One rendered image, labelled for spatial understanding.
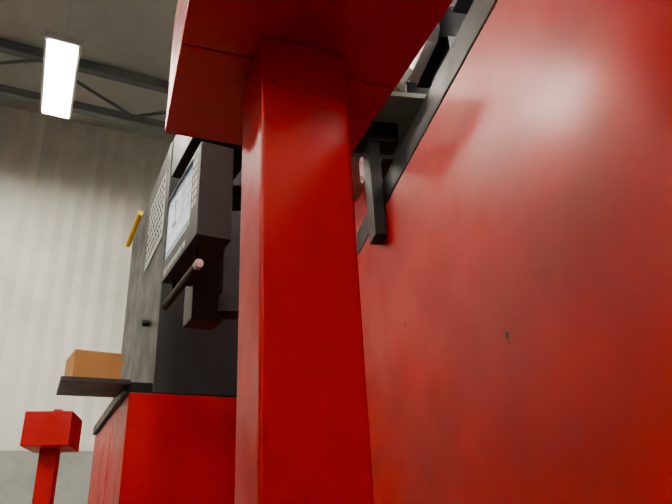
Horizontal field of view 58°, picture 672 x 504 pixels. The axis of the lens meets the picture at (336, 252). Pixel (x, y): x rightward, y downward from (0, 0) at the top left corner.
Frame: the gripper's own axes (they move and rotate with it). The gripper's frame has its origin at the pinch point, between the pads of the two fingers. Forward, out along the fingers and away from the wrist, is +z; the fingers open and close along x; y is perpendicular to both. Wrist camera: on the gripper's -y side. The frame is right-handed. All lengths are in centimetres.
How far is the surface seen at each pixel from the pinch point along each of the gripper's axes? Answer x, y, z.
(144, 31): 467, 202, -426
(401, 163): -10.6, -16.8, 12.3
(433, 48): -0.6, 14.0, -5.1
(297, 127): -51, -50, 18
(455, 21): -3.7, 19.6, -5.9
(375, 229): -0.9, -22.2, 15.8
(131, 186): 669, 127, -378
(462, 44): -34.5, -16.6, 12.0
